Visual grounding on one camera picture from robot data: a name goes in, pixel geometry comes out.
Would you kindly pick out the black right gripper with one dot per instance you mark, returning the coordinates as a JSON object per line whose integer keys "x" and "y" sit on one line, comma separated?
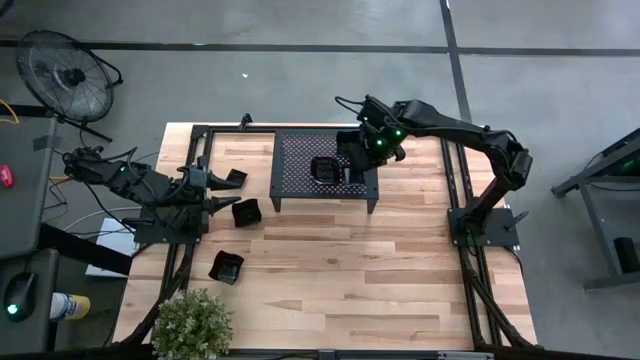
{"x": 382, "y": 150}

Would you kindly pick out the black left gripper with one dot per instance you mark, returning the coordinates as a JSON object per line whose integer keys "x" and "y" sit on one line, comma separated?
{"x": 175, "y": 197}

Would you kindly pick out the black rounded mini plate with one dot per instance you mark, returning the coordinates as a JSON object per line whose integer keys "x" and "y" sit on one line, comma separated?
{"x": 325, "y": 171}

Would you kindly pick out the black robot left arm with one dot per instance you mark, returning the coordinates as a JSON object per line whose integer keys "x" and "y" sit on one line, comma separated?
{"x": 140, "y": 182}

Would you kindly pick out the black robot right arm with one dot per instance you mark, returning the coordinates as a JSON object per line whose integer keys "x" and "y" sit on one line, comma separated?
{"x": 460, "y": 130}

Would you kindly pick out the black wavy square mini plate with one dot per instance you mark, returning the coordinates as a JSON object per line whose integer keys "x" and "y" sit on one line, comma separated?
{"x": 246, "y": 213}
{"x": 226, "y": 268}

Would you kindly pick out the black clamp lever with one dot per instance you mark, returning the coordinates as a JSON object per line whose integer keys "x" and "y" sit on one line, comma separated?
{"x": 245, "y": 121}
{"x": 517, "y": 220}

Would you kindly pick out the black perforated metal shelf riser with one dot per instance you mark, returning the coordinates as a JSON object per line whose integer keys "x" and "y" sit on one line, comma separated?
{"x": 295, "y": 165}

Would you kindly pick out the white paper sheet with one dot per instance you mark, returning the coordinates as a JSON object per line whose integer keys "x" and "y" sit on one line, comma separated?
{"x": 115, "y": 240}

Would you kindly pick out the white-flowered plant in black pot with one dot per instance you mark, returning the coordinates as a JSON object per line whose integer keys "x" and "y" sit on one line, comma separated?
{"x": 192, "y": 325}

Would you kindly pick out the black desk crossbar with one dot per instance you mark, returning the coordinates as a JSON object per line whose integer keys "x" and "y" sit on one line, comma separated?
{"x": 85, "y": 250}

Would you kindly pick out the white and yellow spray can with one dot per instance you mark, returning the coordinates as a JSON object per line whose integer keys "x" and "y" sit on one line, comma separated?
{"x": 70, "y": 306}

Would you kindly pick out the black floor fan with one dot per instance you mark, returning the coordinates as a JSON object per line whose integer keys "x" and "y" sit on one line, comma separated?
{"x": 65, "y": 75}

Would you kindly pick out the grey operator desk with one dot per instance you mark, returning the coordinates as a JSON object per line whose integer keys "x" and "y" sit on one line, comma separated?
{"x": 25, "y": 210}

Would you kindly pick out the small red object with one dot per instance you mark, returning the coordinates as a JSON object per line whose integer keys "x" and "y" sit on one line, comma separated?
{"x": 6, "y": 176}

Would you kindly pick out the black computer mouse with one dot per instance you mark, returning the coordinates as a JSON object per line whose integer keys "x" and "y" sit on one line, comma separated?
{"x": 20, "y": 295}

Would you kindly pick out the grey metal cart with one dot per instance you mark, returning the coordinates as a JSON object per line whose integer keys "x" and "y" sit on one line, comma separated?
{"x": 600, "y": 210}

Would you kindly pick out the small black box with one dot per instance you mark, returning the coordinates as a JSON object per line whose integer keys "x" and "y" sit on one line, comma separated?
{"x": 626, "y": 253}

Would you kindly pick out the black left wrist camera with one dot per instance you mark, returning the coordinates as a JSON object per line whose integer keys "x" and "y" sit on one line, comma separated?
{"x": 198, "y": 177}

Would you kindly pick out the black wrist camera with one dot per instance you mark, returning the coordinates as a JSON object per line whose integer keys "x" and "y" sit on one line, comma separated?
{"x": 198, "y": 177}
{"x": 348, "y": 143}

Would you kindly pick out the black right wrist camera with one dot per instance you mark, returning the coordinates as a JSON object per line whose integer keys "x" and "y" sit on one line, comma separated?
{"x": 348, "y": 143}

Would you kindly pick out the black aluminium frame rail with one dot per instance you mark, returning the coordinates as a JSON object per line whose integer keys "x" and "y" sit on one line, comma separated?
{"x": 350, "y": 355}
{"x": 260, "y": 129}
{"x": 172, "y": 280}
{"x": 472, "y": 290}

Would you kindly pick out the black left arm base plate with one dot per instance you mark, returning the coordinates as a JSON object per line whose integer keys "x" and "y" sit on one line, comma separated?
{"x": 150, "y": 235}

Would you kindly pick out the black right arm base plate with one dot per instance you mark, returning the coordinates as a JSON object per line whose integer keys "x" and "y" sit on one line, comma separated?
{"x": 500, "y": 232}

